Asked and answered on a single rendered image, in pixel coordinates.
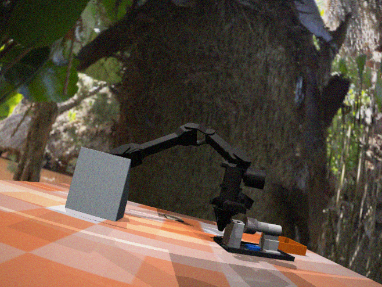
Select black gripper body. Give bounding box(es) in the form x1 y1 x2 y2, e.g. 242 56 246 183
210 181 247 214

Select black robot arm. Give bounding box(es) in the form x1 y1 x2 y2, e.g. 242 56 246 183
110 123 266 210

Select orange open tray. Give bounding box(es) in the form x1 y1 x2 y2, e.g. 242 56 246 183
278 236 307 256

